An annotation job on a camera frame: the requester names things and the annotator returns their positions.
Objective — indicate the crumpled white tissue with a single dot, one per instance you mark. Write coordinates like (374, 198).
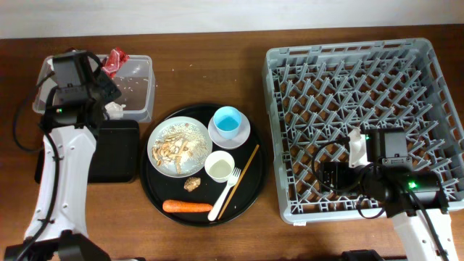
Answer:
(114, 111)

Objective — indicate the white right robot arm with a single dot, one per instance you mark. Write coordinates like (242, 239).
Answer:
(415, 202)

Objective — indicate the clear plastic waste bin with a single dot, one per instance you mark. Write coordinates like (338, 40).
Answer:
(135, 80)

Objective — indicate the white plastic fork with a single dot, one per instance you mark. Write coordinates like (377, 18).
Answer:
(232, 181)

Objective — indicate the wooden chopstick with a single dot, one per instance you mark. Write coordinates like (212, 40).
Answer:
(238, 181)

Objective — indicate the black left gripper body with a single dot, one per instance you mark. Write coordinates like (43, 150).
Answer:
(106, 91)

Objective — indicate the red snack wrapper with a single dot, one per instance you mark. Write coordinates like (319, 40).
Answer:
(114, 62)

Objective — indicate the white plastic cup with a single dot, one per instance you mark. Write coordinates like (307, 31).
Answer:
(219, 166)

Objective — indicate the round black tray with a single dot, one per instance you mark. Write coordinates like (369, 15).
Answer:
(159, 188)

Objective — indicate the grey plate with food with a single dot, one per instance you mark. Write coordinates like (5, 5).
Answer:
(178, 147)

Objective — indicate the brown food scrap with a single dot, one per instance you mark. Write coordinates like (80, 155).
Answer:
(192, 183)

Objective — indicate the orange carrot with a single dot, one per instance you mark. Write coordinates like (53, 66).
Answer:
(175, 206)

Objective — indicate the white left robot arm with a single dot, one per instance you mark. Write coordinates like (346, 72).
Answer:
(73, 115)

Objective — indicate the grey dishwasher rack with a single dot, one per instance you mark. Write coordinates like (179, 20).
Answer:
(317, 94)

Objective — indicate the rectangular black tray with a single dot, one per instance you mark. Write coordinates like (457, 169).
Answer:
(116, 153)

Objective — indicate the light blue plastic cup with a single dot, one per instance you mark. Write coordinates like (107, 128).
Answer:
(227, 121)

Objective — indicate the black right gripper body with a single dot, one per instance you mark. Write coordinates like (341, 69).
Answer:
(345, 177)

